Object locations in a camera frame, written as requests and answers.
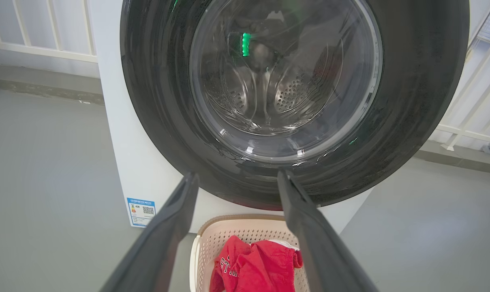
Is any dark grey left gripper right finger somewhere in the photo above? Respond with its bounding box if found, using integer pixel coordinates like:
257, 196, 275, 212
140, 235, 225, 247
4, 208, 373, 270
277, 169, 379, 292

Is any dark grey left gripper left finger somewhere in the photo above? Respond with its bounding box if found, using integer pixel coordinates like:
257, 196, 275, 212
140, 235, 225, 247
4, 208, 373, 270
100, 172, 200, 292

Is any red garment with white stripes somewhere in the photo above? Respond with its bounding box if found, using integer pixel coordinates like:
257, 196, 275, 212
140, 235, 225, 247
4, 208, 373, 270
245, 239, 304, 292

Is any black round glass washer door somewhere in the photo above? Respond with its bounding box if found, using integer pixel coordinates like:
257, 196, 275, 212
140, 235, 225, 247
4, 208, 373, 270
120, 0, 470, 211

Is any cream perforated laundry basket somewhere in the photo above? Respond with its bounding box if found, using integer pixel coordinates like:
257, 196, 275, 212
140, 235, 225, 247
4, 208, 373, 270
189, 214, 310, 292

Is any white front-load washing machine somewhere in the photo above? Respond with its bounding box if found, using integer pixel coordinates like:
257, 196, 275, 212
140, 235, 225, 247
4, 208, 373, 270
87, 0, 470, 235

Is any blue energy label sticker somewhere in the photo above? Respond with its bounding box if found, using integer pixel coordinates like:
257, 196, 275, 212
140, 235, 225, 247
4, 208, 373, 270
126, 198, 156, 228

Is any white metal railing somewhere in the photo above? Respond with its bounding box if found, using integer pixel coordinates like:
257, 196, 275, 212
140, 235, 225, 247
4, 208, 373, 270
0, 0, 98, 64
429, 0, 490, 152

